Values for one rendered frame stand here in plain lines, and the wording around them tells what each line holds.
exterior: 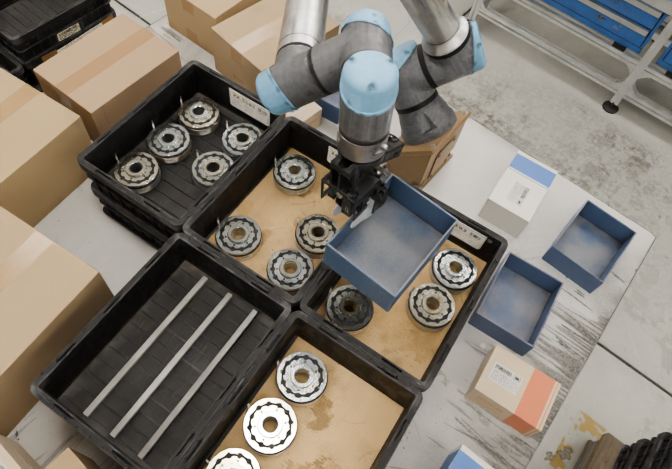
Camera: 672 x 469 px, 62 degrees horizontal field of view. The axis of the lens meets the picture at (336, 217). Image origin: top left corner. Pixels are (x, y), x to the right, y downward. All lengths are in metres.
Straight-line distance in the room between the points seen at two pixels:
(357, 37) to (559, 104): 2.28
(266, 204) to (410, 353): 0.48
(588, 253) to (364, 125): 1.02
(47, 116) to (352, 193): 0.86
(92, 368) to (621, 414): 1.80
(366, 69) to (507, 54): 2.45
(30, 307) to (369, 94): 0.82
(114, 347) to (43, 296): 0.17
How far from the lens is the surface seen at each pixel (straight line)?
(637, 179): 2.93
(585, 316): 1.58
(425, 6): 1.28
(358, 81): 0.73
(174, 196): 1.39
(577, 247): 1.66
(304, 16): 0.98
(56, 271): 1.28
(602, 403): 2.34
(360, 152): 0.81
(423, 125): 1.47
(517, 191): 1.57
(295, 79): 0.86
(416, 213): 1.10
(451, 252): 1.33
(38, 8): 2.48
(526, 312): 1.51
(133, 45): 1.69
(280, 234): 1.32
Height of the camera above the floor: 1.99
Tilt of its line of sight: 59 degrees down
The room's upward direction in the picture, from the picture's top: 11 degrees clockwise
